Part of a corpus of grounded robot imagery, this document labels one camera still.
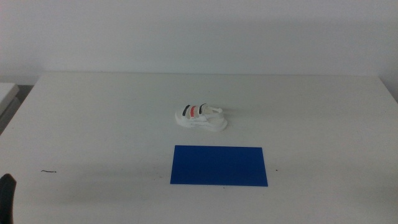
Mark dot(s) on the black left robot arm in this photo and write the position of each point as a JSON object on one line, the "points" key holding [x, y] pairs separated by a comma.
{"points": [[6, 199]]}

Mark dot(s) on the blue rectangular mat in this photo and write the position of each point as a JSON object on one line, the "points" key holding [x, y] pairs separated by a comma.
{"points": [[217, 166]]}

